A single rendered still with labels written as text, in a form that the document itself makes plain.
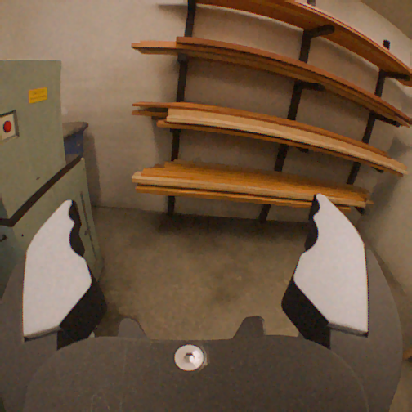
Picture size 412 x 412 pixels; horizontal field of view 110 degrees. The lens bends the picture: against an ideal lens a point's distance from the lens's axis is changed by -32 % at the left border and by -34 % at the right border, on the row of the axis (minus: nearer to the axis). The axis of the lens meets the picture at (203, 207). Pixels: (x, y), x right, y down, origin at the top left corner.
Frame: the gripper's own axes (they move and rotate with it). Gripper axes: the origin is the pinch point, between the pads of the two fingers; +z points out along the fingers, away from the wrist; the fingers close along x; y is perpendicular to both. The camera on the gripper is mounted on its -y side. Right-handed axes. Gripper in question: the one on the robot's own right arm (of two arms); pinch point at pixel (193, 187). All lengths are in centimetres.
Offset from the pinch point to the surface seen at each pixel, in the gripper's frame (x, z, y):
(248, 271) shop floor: 39, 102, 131
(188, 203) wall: -10, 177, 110
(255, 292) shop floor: 41, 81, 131
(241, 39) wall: 38, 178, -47
